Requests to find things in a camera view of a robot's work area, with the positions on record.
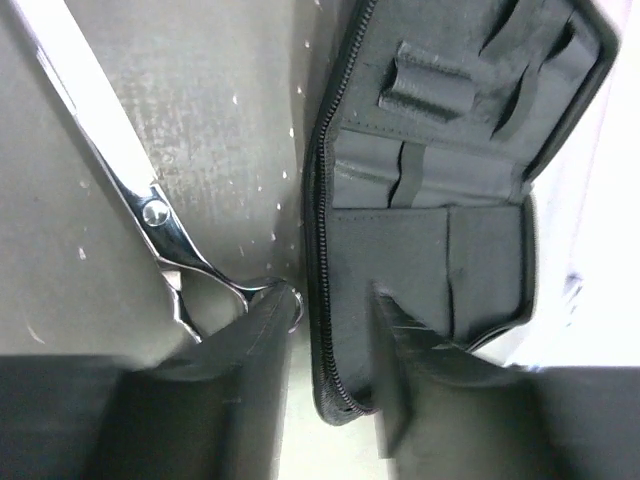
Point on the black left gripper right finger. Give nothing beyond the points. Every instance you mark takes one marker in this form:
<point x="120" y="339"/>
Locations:
<point x="444" y="413"/>

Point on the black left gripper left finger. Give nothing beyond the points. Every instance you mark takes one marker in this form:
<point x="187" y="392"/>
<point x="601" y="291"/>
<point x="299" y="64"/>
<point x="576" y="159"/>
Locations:
<point x="210" y="411"/>

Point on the silver straight scissors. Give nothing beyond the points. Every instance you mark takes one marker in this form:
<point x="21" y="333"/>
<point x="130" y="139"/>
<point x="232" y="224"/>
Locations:
<point x="80" y="82"/>

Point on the black zip tool case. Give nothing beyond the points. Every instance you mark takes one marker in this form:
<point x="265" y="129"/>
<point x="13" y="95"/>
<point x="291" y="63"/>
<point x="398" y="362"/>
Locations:
<point x="437" y="118"/>

